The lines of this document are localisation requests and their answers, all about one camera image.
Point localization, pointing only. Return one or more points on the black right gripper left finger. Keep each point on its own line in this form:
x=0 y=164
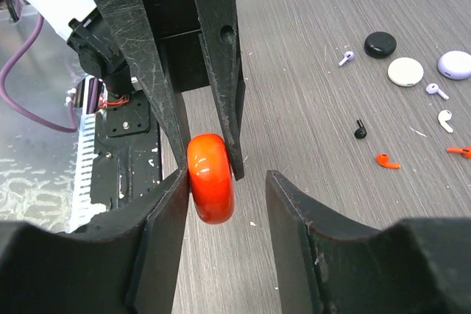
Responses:
x=123 y=261

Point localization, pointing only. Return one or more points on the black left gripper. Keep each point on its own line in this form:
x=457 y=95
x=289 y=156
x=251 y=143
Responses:
x=160 y=42

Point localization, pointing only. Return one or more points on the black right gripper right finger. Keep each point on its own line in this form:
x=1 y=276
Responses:
x=328 y=263

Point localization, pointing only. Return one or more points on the orange earbud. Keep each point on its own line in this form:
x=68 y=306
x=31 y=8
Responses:
x=465 y=152
x=383 y=160

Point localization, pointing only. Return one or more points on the orange earbud charging case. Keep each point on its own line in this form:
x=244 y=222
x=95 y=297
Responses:
x=211 y=178

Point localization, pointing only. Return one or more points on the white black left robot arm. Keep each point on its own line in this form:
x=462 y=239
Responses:
x=80 y=24

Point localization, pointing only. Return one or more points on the white round charging case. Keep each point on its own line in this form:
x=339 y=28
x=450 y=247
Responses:
x=405 y=72

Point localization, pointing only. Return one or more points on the purple round charging case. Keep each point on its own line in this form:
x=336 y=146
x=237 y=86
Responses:
x=455 y=65

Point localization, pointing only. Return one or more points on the black round charging case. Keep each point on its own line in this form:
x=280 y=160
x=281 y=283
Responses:
x=380 y=45

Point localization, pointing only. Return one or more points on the black earbud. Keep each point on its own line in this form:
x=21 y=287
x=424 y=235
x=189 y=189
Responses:
x=361 y=131

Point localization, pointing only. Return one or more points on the white earbud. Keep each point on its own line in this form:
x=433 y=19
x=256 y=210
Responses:
x=443 y=118

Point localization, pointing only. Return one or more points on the purple earbud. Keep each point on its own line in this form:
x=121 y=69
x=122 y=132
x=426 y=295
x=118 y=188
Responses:
x=347 y=57
x=433 y=88

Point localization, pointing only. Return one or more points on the white slotted cable duct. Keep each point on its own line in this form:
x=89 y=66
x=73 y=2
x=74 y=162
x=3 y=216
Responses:
x=82 y=209

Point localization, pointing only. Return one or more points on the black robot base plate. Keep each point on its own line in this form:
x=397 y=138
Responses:
x=128 y=161

